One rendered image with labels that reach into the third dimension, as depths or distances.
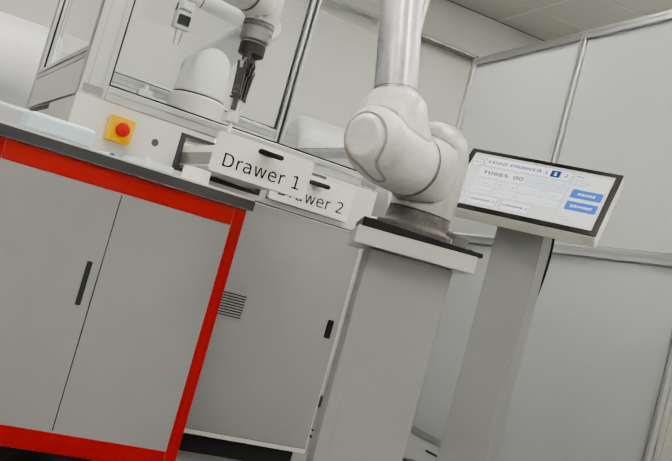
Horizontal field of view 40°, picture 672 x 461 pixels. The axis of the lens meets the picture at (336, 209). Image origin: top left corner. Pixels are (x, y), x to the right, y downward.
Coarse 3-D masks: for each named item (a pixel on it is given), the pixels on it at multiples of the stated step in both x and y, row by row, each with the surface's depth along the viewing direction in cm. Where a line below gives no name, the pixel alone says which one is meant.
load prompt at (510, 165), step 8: (488, 160) 311; (496, 160) 310; (504, 160) 309; (504, 168) 306; (512, 168) 305; (520, 168) 305; (528, 168) 304; (536, 168) 304; (544, 168) 303; (552, 168) 302; (544, 176) 300; (552, 176) 299; (560, 176) 298; (568, 176) 298
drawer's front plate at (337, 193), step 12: (324, 180) 293; (276, 192) 285; (312, 192) 291; (324, 192) 293; (336, 192) 295; (348, 192) 297; (288, 204) 288; (300, 204) 289; (312, 204) 291; (324, 204) 293; (336, 204) 295; (348, 204) 297; (336, 216) 295
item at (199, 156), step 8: (184, 152) 270; (192, 152) 264; (200, 152) 257; (208, 152) 251; (184, 160) 268; (192, 160) 262; (200, 160) 255; (208, 160) 249; (200, 168) 263; (216, 176) 276; (224, 176) 268; (240, 184) 281; (248, 184) 272
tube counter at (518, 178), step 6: (516, 174) 303; (510, 180) 301; (516, 180) 300; (522, 180) 300; (528, 180) 299; (534, 180) 299; (540, 180) 298; (546, 180) 298; (540, 186) 296; (546, 186) 296; (552, 186) 295; (558, 186) 295; (564, 186) 294
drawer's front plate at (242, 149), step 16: (224, 144) 243; (240, 144) 245; (256, 144) 247; (240, 160) 245; (256, 160) 247; (272, 160) 250; (288, 160) 252; (304, 160) 254; (240, 176) 246; (288, 176) 252; (304, 176) 254; (288, 192) 252; (304, 192) 254
